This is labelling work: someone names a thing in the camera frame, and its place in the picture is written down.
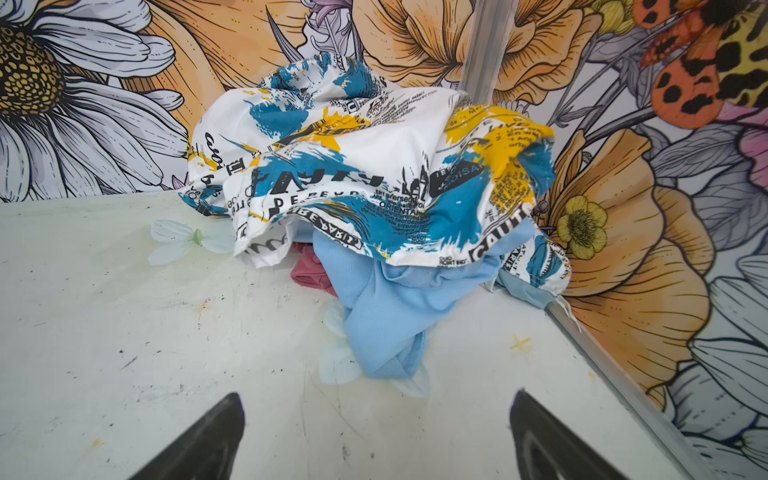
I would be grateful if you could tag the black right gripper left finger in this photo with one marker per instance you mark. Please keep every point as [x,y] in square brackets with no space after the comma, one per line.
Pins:
[206,450]

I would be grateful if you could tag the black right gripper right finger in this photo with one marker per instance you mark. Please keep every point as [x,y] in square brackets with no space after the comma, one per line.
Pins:
[546,448]

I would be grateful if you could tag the maroon ribbed cloth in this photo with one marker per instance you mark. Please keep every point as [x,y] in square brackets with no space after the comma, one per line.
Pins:
[309,271]

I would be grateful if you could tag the light blue cloth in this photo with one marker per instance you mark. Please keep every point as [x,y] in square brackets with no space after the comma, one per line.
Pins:
[388,310]

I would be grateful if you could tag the white teal yellow printed cloth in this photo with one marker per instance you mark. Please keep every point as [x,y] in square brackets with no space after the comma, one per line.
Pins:
[405,176]

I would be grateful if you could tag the aluminium corner post right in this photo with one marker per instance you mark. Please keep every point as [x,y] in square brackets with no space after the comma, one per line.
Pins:
[493,23]

